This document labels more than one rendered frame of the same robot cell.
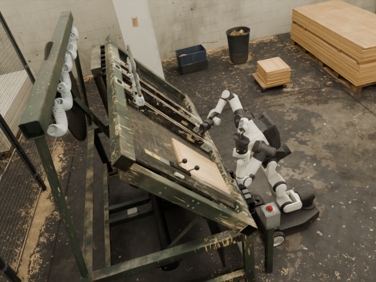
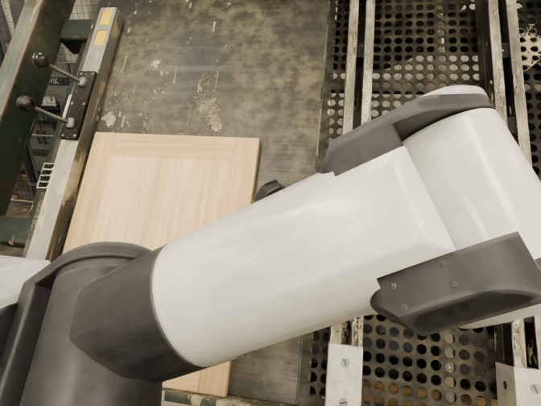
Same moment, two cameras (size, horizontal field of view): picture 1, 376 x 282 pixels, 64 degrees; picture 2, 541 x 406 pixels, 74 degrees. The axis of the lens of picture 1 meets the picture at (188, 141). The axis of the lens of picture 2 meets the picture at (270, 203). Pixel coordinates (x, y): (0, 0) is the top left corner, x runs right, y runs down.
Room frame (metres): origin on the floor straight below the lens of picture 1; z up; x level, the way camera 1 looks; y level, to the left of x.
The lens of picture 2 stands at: (2.38, -0.68, 1.52)
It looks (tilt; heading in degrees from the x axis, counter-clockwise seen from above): 22 degrees down; 107
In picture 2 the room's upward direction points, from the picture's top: straight up
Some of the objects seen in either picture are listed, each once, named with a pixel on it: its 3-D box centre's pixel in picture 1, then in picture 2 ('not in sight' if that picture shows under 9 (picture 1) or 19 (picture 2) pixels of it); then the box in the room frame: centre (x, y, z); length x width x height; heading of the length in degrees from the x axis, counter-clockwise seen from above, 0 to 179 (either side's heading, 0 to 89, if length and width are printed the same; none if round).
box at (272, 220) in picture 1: (269, 216); not in sight; (1.48, -0.53, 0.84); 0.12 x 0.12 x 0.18; 7
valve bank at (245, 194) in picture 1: (241, 192); not in sight; (1.90, -0.41, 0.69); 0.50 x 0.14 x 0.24; 7
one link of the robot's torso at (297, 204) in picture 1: (288, 201); not in sight; (2.02, -0.92, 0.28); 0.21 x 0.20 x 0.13; 97
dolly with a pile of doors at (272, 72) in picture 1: (269, 74); not in sight; (4.98, -1.72, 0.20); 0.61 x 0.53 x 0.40; 3
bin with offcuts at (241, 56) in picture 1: (238, 45); not in sight; (6.26, -1.46, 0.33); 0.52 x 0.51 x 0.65; 3
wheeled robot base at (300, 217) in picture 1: (285, 207); not in sight; (2.02, -0.89, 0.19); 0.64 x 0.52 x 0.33; 97
